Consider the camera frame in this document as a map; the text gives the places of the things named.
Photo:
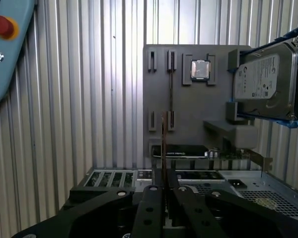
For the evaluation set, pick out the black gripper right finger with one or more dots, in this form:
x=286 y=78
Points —
x=193 y=215

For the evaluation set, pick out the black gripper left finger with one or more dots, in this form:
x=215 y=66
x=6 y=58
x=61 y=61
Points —
x=149 y=215

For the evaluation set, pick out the green RAM stick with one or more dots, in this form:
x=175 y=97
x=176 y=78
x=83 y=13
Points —
x=164 y=148

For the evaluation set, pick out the black open PC case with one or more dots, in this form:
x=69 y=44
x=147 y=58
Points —
x=253 y=184

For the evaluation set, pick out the grey power supply box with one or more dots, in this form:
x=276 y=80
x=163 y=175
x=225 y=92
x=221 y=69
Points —
x=268 y=200

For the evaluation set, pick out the grey parts rack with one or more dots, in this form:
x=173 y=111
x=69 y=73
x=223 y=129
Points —
x=201 y=104

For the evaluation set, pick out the silver CPU chip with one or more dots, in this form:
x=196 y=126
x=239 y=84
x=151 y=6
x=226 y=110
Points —
x=200 y=70

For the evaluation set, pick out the hard disk in blue carrier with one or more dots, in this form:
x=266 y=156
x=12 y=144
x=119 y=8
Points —
x=263 y=77

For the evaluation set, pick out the pale blue teach pendant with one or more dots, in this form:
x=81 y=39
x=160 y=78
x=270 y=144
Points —
x=5 y=74

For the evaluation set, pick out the graphics card with metal bracket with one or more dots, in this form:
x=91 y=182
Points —
x=183 y=151

